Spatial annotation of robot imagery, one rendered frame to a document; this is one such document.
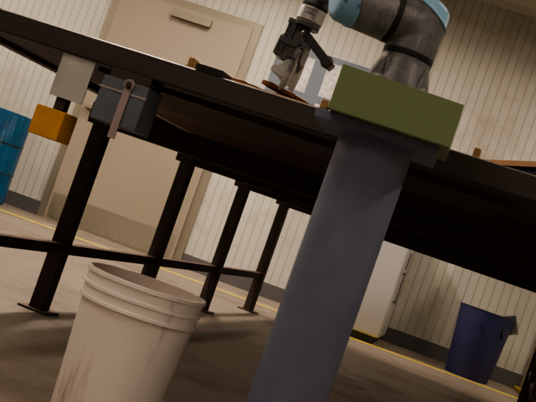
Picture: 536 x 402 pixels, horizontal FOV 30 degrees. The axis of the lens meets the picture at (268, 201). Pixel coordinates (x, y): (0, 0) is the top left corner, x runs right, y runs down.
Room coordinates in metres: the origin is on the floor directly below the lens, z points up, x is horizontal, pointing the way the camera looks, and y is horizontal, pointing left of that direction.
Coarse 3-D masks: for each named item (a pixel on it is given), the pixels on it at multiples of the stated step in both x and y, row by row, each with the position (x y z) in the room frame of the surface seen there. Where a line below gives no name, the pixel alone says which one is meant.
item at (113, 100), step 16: (112, 80) 2.61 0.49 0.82; (128, 80) 2.60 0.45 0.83; (144, 80) 2.61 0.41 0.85; (112, 96) 2.61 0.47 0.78; (128, 96) 2.59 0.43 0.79; (144, 96) 2.59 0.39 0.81; (160, 96) 2.67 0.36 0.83; (96, 112) 2.62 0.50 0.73; (112, 112) 2.60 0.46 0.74; (128, 112) 2.59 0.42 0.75; (144, 112) 2.61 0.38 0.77; (112, 128) 2.59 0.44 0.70; (128, 128) 2.59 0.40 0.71; (144, 128) 2.64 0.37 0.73
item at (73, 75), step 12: (72, 60) 2.68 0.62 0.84; (84, 60) 2.67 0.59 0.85; (60, 72) 2.68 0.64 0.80; (72, 72) 2.67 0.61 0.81; (84, 72) 2.66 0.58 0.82; (60, 84) 2.68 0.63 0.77; (72, 84) 2.67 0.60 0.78; (84, 84) 2.66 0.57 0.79; (60, 96) 2.68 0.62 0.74; (72, 96) 2.67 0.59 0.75; (84, 96) 2.66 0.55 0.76
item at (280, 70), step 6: (288, 60) 2.72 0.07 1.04; (276, 66) 2.71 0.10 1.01; (282, 66) 2.71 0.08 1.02; (294, 66) 2.70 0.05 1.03; (276, 72) 2.70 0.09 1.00; (282, 72) 2.70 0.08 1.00; (288, 72) 2.69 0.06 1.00; (282, 78) 2.69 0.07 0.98; (288, 78) 2.69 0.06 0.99; (282, 84) 2.69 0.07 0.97
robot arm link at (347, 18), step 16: (336, 0) 2.18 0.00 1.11; (352, 0) 2.14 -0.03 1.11; (368, 0) 2.14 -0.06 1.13; (384, 0) 2.15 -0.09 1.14; (336, 16) 2.17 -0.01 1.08; (352, 16) 2.16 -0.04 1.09; (368, 16) 2.15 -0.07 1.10; (384, 16) 2.15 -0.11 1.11; (368, 32) 2.19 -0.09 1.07; (384, 32) 2.18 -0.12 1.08
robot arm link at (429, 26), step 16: (400, 0) 2.16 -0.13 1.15; (416, 0) 2.18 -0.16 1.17; (432, 0) 2.17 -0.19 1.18; (400, 16) 2.16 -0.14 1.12; (416, 16) 2.17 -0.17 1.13; (432, 16) 2.17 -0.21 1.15; (448, 16) 2.20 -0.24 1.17; (400, 32) 2.17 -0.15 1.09; (416, 32) 2.17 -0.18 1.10; (432, 32) 2.18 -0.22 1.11; (416, 48) 2.17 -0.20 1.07; (432, 48) 2.19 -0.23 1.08
